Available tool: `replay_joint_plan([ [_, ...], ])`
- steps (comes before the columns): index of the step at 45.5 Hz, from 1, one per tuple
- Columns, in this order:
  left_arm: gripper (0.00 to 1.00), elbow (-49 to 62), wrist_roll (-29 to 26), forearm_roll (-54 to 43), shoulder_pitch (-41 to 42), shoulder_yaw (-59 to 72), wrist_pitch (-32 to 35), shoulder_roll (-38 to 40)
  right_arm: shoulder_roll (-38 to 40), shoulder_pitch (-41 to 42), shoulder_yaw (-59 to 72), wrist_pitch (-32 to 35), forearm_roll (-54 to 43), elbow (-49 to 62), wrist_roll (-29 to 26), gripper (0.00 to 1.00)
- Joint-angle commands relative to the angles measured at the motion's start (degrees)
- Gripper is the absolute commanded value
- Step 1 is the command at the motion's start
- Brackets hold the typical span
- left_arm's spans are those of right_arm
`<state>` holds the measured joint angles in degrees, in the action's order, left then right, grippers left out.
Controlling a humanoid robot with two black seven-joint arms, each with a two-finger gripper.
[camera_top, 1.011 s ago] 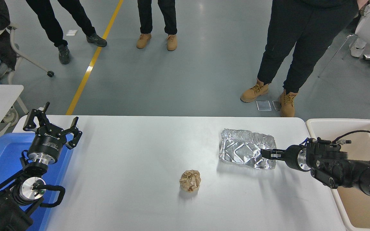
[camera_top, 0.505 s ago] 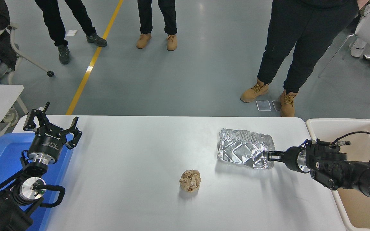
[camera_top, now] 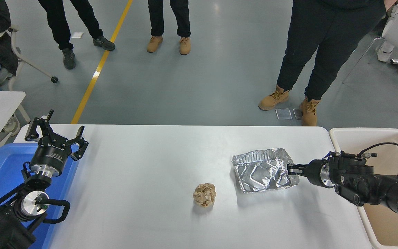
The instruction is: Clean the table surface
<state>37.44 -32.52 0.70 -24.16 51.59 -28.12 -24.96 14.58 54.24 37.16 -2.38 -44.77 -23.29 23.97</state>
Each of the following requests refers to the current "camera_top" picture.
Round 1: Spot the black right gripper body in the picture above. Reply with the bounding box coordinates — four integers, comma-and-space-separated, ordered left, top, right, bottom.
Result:
304, 159, 326, 187

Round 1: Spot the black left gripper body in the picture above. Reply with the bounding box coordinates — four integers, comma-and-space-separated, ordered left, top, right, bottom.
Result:
30, 138, 73, 171

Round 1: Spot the silver foil tray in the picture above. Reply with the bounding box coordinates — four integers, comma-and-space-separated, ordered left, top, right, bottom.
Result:
232, 148, 300, 193

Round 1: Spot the blue plastic tray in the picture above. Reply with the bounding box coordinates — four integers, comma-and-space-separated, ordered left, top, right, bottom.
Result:
0, 143, 80, 249

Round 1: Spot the white wheeled chair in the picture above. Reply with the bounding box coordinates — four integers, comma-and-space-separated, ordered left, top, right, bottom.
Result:
0, 24, 59, 91

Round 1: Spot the crumpled tan paper ball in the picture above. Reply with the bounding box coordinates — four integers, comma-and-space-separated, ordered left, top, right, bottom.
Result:
193, 183, 217, 208

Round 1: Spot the large pale plastic bin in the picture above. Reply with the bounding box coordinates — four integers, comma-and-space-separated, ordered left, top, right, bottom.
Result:
329, 127, 398, 249

